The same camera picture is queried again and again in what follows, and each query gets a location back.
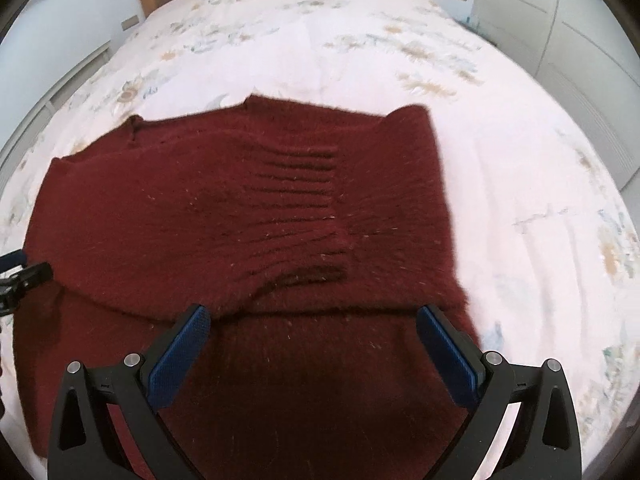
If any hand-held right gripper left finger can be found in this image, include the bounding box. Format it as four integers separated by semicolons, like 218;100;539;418
47;303;212;480

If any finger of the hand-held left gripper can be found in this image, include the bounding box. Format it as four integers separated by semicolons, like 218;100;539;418
0;250;54;317

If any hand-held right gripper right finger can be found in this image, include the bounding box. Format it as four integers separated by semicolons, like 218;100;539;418
416;304;583;480

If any dark red knit sweater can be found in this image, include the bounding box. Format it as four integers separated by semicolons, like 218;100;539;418
12;94;483;480

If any white slatted window cabinet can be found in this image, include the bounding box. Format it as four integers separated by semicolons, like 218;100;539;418
0;42;111;171

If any white wardrobe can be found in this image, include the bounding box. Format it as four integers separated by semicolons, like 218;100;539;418
470;0;640;191

